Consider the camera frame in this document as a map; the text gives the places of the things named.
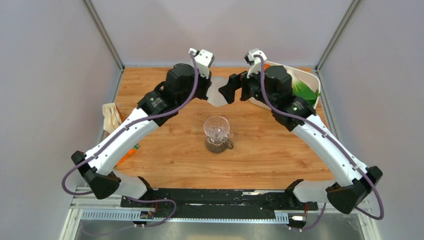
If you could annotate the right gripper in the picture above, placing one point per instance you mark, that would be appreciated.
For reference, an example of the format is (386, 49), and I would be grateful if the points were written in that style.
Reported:
(236, 81)

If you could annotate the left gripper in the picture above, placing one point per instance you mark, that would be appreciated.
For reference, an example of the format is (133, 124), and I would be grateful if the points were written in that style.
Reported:
(206, 83)

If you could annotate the white paper coffee filter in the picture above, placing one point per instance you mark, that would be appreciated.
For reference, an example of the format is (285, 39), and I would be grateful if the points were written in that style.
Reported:
(214, 97)

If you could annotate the clear glass dripper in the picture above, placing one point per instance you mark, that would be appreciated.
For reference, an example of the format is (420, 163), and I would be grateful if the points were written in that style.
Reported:
(217, 130)

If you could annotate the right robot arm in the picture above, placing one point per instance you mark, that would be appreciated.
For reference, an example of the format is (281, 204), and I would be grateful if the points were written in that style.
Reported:
(292, 95)

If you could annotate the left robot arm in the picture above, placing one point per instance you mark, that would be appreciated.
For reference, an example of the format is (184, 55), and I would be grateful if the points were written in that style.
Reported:
(183, 83)

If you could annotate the glass coffee server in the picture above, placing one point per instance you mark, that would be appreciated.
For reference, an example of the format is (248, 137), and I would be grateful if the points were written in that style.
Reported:
(219, 145)

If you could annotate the green toy bok choy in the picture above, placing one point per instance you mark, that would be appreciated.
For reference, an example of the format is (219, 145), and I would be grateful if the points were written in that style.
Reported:
(301, 90)

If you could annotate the white vegetable tray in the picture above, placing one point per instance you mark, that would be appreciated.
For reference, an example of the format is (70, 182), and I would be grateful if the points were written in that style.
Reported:
(303, 74)

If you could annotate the stack of paper filters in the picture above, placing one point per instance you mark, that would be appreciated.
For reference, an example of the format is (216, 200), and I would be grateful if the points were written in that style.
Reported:
(112, 117)

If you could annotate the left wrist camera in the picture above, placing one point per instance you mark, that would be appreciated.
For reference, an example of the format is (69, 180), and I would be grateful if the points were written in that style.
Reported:
(204, 60)

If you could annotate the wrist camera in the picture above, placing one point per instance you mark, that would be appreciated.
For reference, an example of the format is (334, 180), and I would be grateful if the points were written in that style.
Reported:
(204, 60)
(254, 62)

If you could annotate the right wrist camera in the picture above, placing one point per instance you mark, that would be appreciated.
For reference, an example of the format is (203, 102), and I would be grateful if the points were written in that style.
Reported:
(254, 62)

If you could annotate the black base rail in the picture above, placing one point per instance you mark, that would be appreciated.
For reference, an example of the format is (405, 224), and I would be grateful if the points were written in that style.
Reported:
(232, 204)

